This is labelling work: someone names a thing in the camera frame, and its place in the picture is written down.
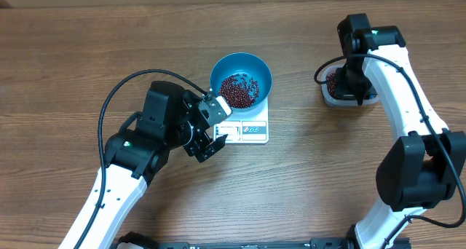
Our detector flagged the clear plastic bean container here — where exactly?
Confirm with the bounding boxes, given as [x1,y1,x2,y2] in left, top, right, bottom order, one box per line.
[320,64,379,108]

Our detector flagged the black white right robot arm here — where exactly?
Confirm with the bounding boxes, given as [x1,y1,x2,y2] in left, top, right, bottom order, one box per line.
[334,14,465,248]

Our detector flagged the red beans in bowl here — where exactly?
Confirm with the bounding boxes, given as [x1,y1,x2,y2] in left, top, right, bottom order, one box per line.
[218,74,260,108]

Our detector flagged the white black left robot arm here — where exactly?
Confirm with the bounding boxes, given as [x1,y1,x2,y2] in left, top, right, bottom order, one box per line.
[60,81,232,248]

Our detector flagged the white digital kitchen scale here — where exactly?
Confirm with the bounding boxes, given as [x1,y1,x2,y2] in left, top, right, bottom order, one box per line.
[213,98,269,144]

